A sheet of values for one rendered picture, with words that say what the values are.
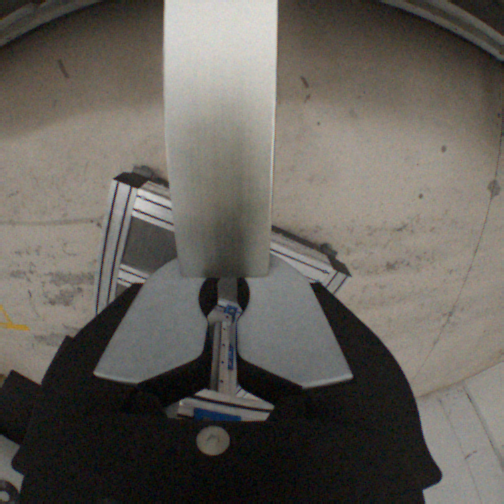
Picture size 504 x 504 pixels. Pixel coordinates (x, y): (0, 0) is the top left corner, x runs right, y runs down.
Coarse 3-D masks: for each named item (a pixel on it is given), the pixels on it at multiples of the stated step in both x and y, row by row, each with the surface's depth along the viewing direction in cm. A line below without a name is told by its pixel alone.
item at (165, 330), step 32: (160, 288) 8; (192, 288) 8; (128, 320) 7; (160, 320) 7; (192, 320) 7; (128, 352) 6; (160, 352) 6; (192, 352) 6; (128, 384) 5; (160, 384) 6; (192, 384) 6
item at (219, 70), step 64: (192, 0) 4; (256, 0) 4; (192, 64) 5; (256, 64) 5; (192, 128) 6; (256, 128) 6; (192, 192) 7; (256, 192) 7; (192, 256) 8; (256, 256) 8
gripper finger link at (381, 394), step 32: (320, 288) 8; (352, 320) 7; (352, 352) 6; (384, 352) 6; (352, 384) 5; (384, 384) 5; (320, 416) 5; (352, 416) 4; (384, 416) 4; (416, 416) 4; (416, 448) 4
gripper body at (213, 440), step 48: (96, 432) 4; (144, 432) 4; (192, 432) 4; (240, 432) 4; (288, 432) 4; (336, 432) 4; (48, 480) 2; (96, 480) 3; (144, 480) 3; (192, 480) 3; (240, 480) 3; (288, 480) 3; (336, 480) 3; (384, 480) 3
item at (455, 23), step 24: (72, 0) 41; (96, 0) 45; (360, 0) 55; (384, 0) 48; (408, 0) 44; (24, 24) 40; (432, 24) 55; (456, 24) 45; (0, 48) 49; (480, 48) 55
